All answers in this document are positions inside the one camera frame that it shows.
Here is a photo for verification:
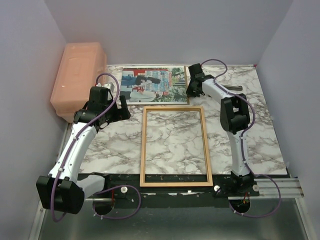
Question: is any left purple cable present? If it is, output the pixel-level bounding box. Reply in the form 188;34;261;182
51;72;142;223

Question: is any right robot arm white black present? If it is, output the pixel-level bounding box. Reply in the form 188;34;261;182
186;63;254;196

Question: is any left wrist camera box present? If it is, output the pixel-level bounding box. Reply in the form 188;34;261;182
95;82;115;92

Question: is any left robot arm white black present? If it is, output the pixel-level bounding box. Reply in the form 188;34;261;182
36;86;131;215

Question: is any aluminium rail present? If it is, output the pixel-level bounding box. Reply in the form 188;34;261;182
253;178;304;199

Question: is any brown wooden picture frame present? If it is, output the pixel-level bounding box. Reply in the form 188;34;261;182
139;105;214;188

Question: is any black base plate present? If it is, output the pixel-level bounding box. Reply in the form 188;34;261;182
91;173;259;209

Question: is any pink plastic storage box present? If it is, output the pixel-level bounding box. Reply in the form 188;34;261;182
50;42;107;123

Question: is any photo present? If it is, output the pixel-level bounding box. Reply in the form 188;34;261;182
120;66;189;105

